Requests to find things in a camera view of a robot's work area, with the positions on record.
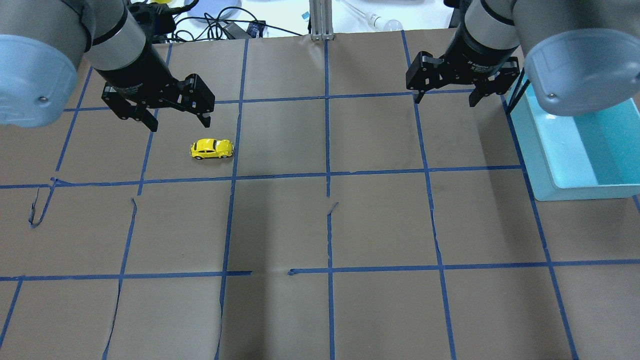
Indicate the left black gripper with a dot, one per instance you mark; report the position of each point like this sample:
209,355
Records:
136,72

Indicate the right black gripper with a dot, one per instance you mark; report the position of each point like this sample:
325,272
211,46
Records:
481,55

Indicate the yellow beetle toy car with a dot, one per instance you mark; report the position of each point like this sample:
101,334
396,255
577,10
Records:
209,147

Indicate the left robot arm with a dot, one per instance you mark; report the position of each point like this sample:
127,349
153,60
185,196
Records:
42,43

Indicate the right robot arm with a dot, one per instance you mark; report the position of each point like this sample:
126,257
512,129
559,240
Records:
579,56

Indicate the white light bulb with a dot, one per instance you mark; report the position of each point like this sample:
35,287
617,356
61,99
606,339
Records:
375,21

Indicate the black power adapter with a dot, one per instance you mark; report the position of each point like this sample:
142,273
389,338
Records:
254,30

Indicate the teal plastic bin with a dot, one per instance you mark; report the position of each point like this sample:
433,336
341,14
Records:
592,156

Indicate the aluminium frame post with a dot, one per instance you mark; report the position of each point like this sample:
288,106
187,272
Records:
321,20

